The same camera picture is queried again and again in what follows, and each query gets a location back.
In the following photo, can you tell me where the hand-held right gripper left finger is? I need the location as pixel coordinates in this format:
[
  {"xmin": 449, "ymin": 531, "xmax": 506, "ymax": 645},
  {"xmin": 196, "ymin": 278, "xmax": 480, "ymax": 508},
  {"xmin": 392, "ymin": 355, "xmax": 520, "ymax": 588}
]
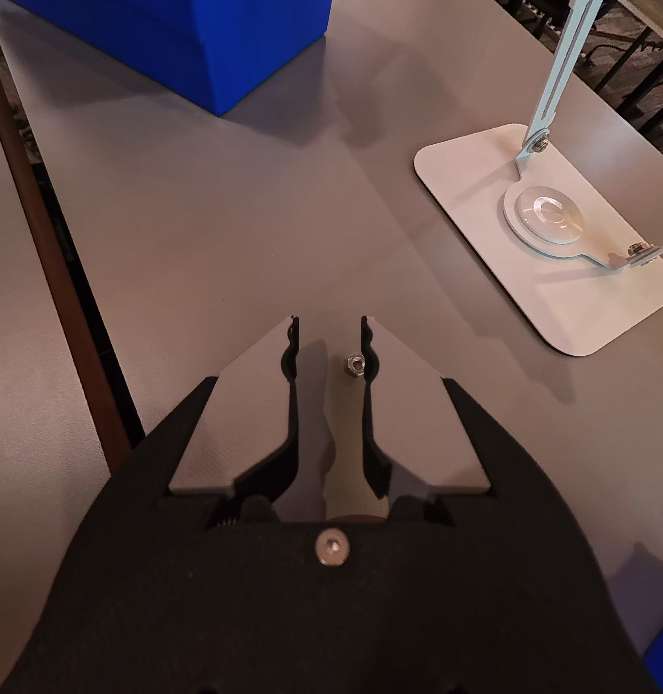
[{"xmin": 168, "ymin": 316, "xmax": 301, "ymax": 504}]

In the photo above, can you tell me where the white document stand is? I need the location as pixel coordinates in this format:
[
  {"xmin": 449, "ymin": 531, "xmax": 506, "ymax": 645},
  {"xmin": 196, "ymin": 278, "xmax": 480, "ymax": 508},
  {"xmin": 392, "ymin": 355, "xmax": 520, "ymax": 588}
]
[{"xmin": 414, "ymin": 0, "xmax": 663, "ymax": 357}]

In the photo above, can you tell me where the blue divided plastic bin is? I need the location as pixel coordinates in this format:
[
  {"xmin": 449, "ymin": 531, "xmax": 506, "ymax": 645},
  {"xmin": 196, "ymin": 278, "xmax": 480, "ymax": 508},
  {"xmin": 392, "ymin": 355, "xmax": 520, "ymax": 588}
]
[{"xmin": 9, "ymin": 0, "xmax": 332, "ymax": 117}]

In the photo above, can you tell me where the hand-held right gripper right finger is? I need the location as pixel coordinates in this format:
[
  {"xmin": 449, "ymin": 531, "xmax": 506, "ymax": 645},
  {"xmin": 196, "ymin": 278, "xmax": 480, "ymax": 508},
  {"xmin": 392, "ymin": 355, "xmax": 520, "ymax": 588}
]
[{"xmin": 361, "ymin": 316, "xmax": 493, "ymax": 501}]

